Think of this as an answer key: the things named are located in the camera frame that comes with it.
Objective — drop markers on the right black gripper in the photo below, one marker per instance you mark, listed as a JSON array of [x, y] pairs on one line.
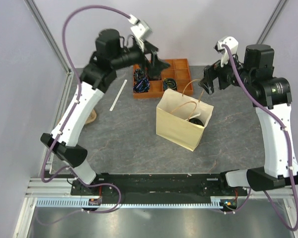
[[211, 72]]

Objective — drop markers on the grey cable duct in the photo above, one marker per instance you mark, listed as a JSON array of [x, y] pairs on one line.
[[214, 203]]

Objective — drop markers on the white straw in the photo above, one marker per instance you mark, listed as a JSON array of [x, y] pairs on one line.
[[194, 116], [118, 95]]

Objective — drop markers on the blue striped item in tray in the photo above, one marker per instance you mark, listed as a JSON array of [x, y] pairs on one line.
[[141, 86]]

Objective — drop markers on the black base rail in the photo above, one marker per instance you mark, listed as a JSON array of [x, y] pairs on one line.
[[136, 188]]

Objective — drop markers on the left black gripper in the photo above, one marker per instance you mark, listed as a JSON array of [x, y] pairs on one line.
[[155, 65]]

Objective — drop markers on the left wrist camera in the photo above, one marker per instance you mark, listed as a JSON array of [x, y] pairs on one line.
[[141, 28]]

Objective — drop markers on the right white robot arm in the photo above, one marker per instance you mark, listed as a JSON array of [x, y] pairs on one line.
[[271, 97]]

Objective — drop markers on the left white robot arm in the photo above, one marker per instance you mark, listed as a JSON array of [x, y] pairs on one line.
[[93, 83]]

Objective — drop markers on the kraft paper bag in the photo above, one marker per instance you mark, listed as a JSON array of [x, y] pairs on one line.
[[172, 113]]

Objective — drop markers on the orange compartment tray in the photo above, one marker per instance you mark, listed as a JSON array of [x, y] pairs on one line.
[[179, 70]]

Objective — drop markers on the blue yellow item in tray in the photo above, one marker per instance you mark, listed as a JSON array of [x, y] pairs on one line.
[[169, 83]]

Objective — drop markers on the dark item in tray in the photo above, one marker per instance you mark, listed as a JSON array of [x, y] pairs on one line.
[[139, 74]]

